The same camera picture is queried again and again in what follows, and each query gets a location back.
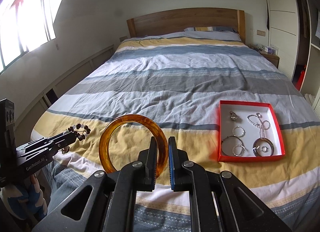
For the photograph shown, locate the twisted silver bracelet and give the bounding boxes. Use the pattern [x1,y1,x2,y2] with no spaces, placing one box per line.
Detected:
[232,125,246,138]

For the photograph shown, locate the amber resin bangle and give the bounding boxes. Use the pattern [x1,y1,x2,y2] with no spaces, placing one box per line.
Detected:
[98,114,169,179]

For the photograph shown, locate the wide gold bangle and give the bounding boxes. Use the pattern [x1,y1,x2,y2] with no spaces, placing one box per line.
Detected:
[252,138,274,157]

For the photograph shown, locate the red object in wardrobe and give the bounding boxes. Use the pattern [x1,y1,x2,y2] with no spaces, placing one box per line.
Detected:
[295,65,306,90]

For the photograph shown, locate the bright window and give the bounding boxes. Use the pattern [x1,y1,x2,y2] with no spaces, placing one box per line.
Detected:
[1,0,62,71]

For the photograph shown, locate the striped duvet bed cover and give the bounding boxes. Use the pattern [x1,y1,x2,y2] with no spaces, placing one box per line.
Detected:
[31,32,319,231]

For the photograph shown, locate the silver chain necklace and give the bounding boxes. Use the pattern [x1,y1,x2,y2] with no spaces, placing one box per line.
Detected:
[247,112,272,139]

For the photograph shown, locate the items on nightstand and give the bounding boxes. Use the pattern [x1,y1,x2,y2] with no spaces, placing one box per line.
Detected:
[249,43,278,55]

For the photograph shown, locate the wall switch plate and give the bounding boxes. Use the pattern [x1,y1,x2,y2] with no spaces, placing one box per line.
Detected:
[257,30,266,36]

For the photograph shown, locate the striped pillow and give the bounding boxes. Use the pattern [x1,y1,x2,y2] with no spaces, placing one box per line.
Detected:
[184,26,237,33]

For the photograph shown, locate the wooden nightstand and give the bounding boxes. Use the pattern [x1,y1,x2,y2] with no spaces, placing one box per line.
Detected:
[259,51,280,68]

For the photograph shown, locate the red white shallow box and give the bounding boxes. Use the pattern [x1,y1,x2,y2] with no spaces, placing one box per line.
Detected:
[217,100,285,162]

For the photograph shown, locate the hanging striped shirt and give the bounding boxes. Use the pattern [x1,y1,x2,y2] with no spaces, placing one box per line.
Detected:
[315,11,320,39]

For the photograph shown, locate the white wardrobe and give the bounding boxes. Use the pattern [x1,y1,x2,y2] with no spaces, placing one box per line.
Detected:
[267,0,319,108]

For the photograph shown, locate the small twisted silver ring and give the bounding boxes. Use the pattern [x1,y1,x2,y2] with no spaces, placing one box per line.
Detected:
[232,145,247,157]

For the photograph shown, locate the wooden headboard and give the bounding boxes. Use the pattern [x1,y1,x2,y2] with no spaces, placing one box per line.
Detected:
[127,7,246,43]

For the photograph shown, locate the thin gold bangle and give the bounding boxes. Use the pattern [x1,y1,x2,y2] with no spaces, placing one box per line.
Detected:
[221,135,246,157]

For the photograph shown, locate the silver charm pendant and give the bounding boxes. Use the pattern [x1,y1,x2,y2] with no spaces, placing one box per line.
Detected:
[230,111,238,121]

